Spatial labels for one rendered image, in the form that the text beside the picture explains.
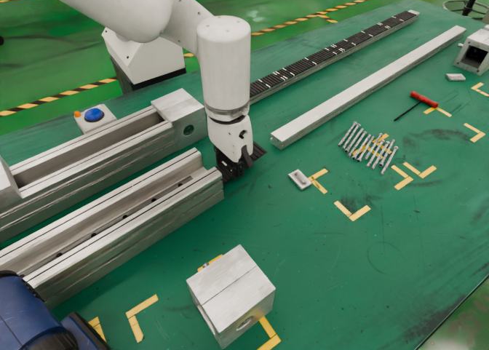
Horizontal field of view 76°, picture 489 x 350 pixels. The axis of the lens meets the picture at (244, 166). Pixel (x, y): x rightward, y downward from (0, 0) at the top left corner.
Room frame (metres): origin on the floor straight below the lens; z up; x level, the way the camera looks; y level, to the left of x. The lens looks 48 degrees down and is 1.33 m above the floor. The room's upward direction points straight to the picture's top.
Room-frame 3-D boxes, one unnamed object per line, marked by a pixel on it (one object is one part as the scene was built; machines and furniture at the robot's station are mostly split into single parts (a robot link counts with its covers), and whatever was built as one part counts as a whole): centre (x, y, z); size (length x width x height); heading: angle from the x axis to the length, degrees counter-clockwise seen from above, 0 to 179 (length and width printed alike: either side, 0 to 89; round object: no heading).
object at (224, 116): (0.48, 0.03, 0.98); 0.09 x 0.08 x 0.03; 39
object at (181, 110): (0.63, 0.17, 0.83); 0.12 x 0.09 x 0.10; 40
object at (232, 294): (0.19, 0.03, 0.83); 0.11 x 0.10 x 0.10; 37
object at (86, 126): (0.61, 0.37, 0.81); 0.10 x 0.08 x 0.06; 40
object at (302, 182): (0.45, -0.13, 0.78); 0.05 x 0.03 x 0.01; 32
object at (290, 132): (0.87, -0.45, 0.79); 0.96 x 0.04 x 0.03; 130
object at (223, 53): (0.48, 0.03, 1.06); 0.09 x 0.08 x 0.13; 18
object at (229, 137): (0.48, 0.03, 0.92); 0.10 x 0.07 x 0.11; 39
